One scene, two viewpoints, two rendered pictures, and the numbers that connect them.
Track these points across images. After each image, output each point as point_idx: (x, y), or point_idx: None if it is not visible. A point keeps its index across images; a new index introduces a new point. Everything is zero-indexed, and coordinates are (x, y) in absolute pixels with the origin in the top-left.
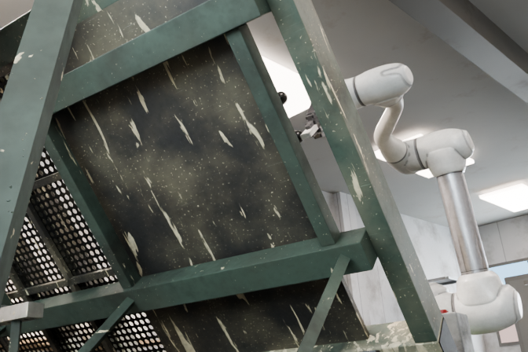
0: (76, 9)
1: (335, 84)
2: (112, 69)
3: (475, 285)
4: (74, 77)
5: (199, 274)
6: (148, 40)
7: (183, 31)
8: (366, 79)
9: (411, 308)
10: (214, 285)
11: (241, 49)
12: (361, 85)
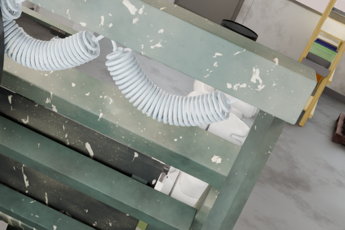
0: None
1: None
2: (49, 172)
3: (194, 187)
4: (9, 150)
5: (36, 221)
6: (93, 190)
7: (123, 207)
8: (218, 130)
9: None
10: (43, 229)
11: (155, 228)
12: (212, 130)
